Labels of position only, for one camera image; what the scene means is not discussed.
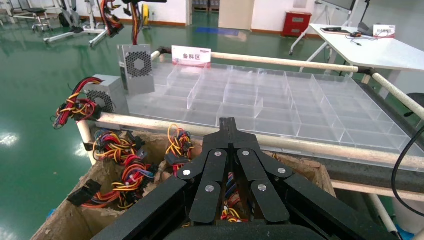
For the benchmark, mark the white rack leg pipe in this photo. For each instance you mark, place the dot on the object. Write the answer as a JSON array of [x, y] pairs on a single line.
[[85, 136], [384, 215]]

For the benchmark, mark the black tablet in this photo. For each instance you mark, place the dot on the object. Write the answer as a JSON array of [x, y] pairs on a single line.
[[334, 30]]

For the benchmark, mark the black stool metal legs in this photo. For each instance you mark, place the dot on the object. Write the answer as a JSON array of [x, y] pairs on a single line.
[[34, 11]]

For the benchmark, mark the white robot body column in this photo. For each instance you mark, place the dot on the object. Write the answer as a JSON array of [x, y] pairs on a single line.
[[410, 224]]

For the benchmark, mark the white sign card red text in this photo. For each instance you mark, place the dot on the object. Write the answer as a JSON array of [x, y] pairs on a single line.
[[190, 54]]

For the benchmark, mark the red metal cabinet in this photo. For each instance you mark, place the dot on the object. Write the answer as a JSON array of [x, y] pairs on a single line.
[[296, 23]]

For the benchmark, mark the black desk stand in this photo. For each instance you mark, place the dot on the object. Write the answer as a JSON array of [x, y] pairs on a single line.
[[364, 28]]

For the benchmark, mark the brown cardboard divider box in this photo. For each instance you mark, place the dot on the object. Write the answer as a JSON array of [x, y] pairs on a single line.
[[66, 225]]

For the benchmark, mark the white wheeled equipment stand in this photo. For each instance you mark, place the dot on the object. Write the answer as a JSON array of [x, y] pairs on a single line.
[[96, 36]]

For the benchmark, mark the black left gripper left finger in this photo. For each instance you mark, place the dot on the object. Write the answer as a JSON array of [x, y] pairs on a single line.
[[208, 198]]

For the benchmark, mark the small white desk sign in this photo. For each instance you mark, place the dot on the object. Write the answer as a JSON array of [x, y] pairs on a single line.
[[384, 31]]

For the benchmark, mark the black computer mouse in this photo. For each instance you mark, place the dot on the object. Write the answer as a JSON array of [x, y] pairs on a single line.
[[356, 34]]

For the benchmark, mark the clear acrylic divider tray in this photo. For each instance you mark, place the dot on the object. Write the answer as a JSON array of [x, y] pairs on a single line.
[[265, 109]]

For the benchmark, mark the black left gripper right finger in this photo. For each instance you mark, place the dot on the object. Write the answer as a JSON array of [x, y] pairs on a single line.
[[268, 202]]

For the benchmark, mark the white desk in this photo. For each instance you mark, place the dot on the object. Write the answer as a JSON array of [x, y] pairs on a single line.
[[374, 53]]

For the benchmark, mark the beige rack pipe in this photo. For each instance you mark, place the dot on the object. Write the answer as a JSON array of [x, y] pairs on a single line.
[[155, 55], [381, 191], [281, 62], [139, 121], [397, 94]]

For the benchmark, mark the yellow floor fan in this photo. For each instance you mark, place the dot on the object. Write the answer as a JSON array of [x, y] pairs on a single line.
[[145, 15]]

